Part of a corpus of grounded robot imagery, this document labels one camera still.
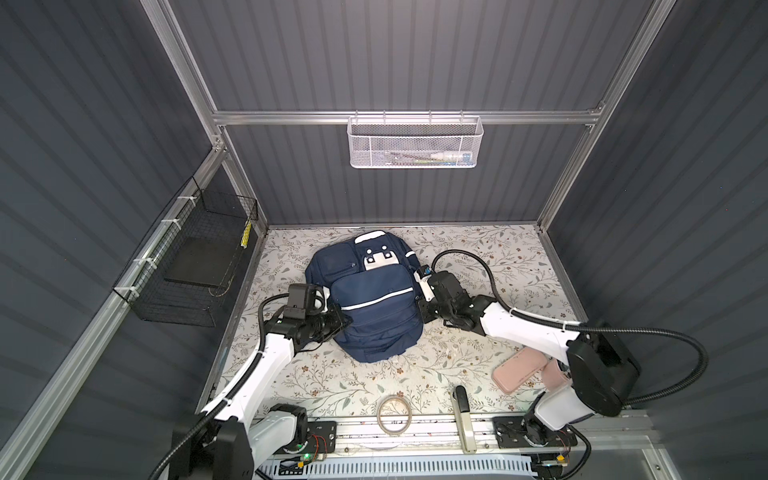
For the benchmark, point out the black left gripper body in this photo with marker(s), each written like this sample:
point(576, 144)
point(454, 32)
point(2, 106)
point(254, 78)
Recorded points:
point(322, 325)

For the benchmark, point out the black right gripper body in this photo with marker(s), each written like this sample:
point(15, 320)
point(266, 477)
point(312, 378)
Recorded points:
point(430, 310)

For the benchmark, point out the navy blue student backpack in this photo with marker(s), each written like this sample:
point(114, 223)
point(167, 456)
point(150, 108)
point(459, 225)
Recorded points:
point(372, 279)

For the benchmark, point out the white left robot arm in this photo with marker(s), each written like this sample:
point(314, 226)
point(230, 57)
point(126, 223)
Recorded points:
point(224, 441)

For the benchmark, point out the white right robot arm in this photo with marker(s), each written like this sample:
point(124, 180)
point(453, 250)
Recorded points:
point(583, 373)

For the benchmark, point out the pink pencil case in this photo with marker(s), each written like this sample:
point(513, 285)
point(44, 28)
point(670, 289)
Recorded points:
point(518, 369)

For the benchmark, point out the beige stapler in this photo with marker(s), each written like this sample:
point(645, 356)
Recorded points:
point(462, 414)

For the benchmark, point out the clear tape roll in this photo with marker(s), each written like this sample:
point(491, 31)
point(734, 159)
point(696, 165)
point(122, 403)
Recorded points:
point(394, 414)

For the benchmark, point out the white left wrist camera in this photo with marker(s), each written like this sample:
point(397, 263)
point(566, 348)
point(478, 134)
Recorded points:
point(319, 300)

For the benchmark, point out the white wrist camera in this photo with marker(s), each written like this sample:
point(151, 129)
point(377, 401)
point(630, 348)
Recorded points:
point(422, 280)
point(319, 300)

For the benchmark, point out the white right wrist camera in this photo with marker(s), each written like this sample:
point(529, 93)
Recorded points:
point(422, 280)

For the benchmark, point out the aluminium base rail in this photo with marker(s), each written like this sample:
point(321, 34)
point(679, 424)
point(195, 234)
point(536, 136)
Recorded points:
point(439, 433)

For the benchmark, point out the black wire basket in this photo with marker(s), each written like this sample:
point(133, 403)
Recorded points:
point(195, 262)

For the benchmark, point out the white wire mesh basket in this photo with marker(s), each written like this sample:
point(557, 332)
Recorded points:
point(414, 142)

